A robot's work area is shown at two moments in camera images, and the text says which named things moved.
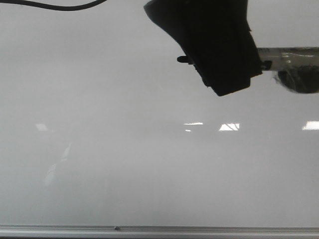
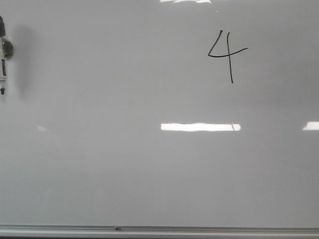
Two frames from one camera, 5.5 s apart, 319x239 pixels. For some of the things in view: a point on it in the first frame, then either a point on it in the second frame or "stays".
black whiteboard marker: [277, 58] to [6, 49]
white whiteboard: [101, 125] stays
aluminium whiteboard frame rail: [158, 231] stays
